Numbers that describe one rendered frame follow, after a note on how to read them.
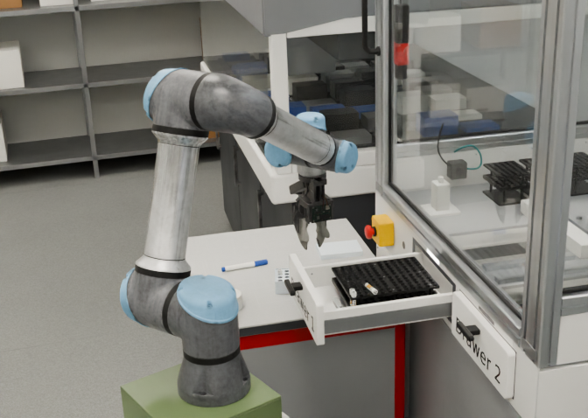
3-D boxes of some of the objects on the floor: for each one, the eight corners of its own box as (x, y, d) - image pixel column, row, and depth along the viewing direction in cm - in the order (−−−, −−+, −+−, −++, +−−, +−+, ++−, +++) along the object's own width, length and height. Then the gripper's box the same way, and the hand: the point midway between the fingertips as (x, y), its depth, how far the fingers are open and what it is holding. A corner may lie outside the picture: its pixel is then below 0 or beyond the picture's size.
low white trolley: (213, 568, 251) (192, 333, 224) (188, 439, 308) (169, 239, 281) (408, 531, 263) (410, 303, 235) (349, 413, 319) (346, 218, 292)
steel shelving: (-107, 203, 538) (-181, -151, 466) (-96, 177, 582) (-164, -150, 510) (444, 135, 626) (452, -171, 554) (416, 117, 670) (421, -169, 599)
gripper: (299, 183, 218) (302, 261, 226) (340, 176, 222) (341, 253, 229) (286, 172, 226) (290, 248, 233) (326, 165, 229) (328, 241, 237)
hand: (311, 242), depth 233 cm, fingers open, 3 cm apart
